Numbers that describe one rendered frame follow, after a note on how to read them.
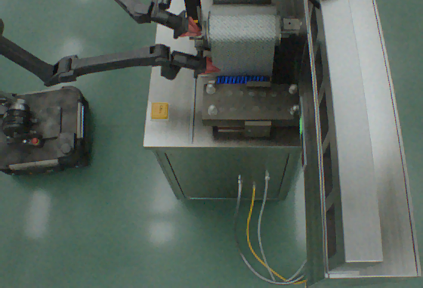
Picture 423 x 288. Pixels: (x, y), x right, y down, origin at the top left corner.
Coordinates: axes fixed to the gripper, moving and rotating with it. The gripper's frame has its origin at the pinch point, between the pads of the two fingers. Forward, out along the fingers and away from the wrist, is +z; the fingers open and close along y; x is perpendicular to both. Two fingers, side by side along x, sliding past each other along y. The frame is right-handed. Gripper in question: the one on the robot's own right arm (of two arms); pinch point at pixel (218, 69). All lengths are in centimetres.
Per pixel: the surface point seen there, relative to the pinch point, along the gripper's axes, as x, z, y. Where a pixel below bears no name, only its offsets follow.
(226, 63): 5.6, 1.0, 0.3
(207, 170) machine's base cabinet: -44, 16, 26
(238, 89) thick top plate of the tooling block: 0.0, 8.9, 6.8
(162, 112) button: -24.5, -13.9, 11.3
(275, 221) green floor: -80, 77, 36
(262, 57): 16.3, 10.8, 0.3
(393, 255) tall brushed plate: 55, 25, 79
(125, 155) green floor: -125, -6, -6
